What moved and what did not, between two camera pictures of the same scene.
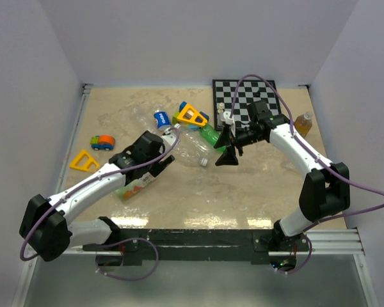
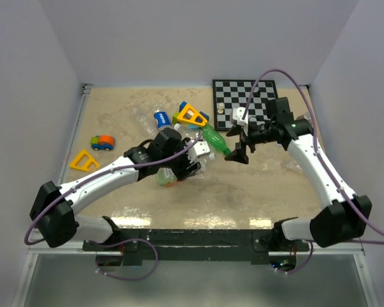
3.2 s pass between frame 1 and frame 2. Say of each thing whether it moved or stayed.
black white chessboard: stayed
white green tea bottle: moved
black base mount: stayed
